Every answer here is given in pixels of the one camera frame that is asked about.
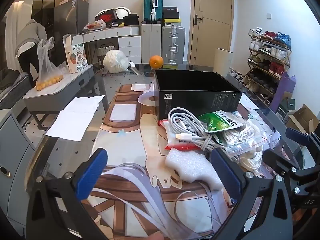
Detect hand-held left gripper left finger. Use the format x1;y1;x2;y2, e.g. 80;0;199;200
26;148;108;240

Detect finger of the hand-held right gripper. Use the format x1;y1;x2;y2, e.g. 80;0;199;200
286;127;320;153
262;149;320;200

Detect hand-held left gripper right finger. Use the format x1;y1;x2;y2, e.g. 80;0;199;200
210;148;293;240

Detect white foam piece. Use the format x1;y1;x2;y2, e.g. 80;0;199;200
165;148;224;189

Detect clear bag of white cords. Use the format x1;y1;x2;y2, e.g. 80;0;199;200
212;120;271;178

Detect green snack packet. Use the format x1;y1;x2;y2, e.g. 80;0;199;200
199;110;247;134

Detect white cable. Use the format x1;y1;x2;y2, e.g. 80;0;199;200
167;107;240;161

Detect red and white packet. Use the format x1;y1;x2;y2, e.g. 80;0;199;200
159;119;213;152

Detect black cardboard box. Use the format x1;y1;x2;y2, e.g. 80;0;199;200
153;69;243;122

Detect person's left hand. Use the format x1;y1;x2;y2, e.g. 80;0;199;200
146;231;164;240

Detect open brown cardboard box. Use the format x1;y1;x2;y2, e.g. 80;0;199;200
285;104;320;134

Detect dark green boxes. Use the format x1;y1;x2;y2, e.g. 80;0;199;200
277;97;295;120

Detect purple rolled mat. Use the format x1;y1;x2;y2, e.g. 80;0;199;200
270;71;297;115

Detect printed table mat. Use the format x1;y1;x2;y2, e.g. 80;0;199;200
57;84;283;240

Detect white paper sheet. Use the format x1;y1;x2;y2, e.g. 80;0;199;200
46;95;106;141

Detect metal shoe rack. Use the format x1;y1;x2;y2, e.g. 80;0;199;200
244;27;293;100

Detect grey cabinet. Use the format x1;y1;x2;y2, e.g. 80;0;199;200
0;110;35;220

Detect rows of shoes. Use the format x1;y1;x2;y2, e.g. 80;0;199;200
247;27;292;93

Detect grey side table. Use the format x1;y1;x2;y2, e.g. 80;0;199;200
23;64;110;130

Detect clear bag of kumquats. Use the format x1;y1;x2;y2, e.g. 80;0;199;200
36;37;68;91

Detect white cylindrical bin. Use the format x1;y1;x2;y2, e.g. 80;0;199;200
214;49;233;72

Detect white plastic-wrapped bundle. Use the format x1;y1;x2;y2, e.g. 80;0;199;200
103;50;130;74

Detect grey upholstered chair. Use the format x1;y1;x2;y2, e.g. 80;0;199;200
0;67;29;110

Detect white fruit carton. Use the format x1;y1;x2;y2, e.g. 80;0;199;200
62;34;87;74

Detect woven basket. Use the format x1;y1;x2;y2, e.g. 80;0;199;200
96;44;115;57

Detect orange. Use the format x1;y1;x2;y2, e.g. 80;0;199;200
149;55;164;69

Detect white desk with drawers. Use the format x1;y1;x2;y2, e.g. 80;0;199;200
83;25;142;64

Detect beige wooden door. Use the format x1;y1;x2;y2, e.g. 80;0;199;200
189;0;234;65

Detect silver suitcase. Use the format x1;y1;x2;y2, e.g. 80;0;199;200
161;26;186;65

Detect white suitcase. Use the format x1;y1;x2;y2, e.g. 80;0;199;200
141;23;162;64

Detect food bag on desk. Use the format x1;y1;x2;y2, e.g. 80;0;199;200
85;21;107;30

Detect grey refrigerator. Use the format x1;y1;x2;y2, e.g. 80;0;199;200
54;0;89;45

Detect red and black shoe box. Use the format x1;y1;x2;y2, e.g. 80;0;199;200
96;9;118;22

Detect black bag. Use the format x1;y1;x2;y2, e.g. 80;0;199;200
123;14;140;26

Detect stack of black boxes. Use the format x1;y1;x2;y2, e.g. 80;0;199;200
162;6;180;27

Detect white chair back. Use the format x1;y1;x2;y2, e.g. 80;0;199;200
114;7;132;20

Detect teal suitcase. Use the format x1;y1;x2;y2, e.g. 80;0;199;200
143;0;164;25

